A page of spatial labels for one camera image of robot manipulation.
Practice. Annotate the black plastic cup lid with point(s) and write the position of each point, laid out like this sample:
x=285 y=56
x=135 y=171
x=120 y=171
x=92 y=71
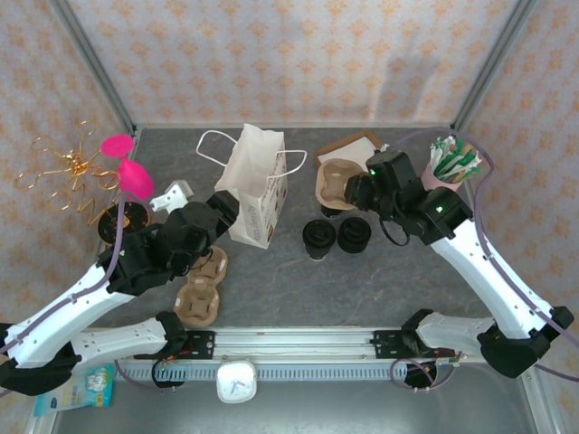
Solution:
x=319 y=233

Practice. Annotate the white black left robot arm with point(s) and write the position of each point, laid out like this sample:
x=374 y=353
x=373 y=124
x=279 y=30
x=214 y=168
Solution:
x=54 y=316

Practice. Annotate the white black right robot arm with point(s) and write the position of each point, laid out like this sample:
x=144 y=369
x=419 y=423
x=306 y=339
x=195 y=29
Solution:
x=488 y=280

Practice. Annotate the stack of black cup lids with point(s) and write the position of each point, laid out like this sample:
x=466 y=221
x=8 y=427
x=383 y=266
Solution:
x=355 y=233

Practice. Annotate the cardboard box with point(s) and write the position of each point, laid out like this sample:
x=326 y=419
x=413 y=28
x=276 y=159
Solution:
x=348 y=151

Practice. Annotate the brown cardboard tray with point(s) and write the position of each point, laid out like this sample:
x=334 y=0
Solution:
x=344 y=144

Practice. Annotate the wooden stirrer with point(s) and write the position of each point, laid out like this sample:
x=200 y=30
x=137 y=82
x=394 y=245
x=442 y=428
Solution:
x=461 y=175

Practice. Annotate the white wrapped stick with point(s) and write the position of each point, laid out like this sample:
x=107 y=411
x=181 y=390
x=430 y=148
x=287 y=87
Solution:
x=438 y=156

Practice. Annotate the green wrapped stick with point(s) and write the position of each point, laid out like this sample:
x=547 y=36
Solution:
x=468 y=159

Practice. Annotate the black round gold-rimmed dish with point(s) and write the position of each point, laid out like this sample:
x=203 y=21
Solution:
x=108 y=223

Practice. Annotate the pink plastic goblet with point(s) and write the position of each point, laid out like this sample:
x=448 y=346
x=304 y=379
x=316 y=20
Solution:
x=133 y=178

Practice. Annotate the white square timer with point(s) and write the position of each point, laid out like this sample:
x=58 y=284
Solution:
x=236 y=382

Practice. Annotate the blue wipes packet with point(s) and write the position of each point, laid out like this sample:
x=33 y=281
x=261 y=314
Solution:
x=90 y=389

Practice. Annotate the aluminium frame crossbar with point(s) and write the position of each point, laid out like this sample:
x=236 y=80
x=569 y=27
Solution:
x=294 y=125

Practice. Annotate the aluminium mounting rail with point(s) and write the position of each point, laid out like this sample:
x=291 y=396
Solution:
x=294 y=343

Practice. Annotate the aluminium frame post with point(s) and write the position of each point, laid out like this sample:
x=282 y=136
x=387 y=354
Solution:
x=99 y=68
x=490 y=68

